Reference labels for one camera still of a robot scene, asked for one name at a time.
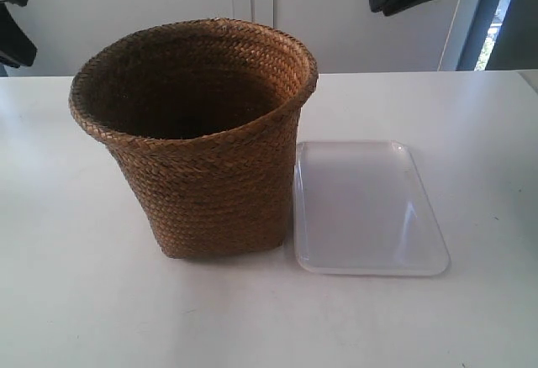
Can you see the brown woven wicker basket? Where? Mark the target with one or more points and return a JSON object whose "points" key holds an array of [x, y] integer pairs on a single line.
{"points": [[202, 117]]}

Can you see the white rectangular plastic tray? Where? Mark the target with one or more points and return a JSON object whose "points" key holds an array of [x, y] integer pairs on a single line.
{"points": [[360, 209]]}

